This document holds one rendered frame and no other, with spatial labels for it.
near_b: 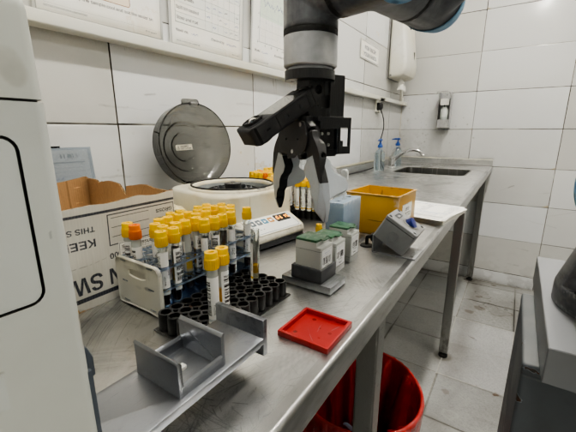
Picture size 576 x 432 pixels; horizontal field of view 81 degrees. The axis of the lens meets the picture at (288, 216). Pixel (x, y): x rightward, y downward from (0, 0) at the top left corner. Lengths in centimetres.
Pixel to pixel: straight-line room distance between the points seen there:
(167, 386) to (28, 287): 16
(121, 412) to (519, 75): 281
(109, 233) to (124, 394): 28
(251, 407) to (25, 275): 23
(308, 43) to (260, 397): 41
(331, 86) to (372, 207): 39
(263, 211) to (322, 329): 38
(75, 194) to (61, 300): 63
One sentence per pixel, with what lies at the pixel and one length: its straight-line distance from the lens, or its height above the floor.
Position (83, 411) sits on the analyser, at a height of 97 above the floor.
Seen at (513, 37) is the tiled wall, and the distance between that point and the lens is 292.
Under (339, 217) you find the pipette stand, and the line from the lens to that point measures 71.
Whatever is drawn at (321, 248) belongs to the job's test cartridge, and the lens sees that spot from 52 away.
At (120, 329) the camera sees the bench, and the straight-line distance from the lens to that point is 50.
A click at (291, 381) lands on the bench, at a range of 38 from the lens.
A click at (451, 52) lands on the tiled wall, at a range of 295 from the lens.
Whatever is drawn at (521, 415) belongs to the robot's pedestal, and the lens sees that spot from 51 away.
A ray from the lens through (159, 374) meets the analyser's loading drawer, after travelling 32.
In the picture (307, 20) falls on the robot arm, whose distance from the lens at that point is 50.
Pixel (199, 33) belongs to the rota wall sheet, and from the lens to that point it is 114.
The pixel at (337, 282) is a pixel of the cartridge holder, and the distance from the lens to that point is 54.
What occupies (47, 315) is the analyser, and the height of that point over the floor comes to 103.
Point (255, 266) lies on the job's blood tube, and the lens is 51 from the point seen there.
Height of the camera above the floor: 112
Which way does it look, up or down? 14 degrees down
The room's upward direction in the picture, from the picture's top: straight up
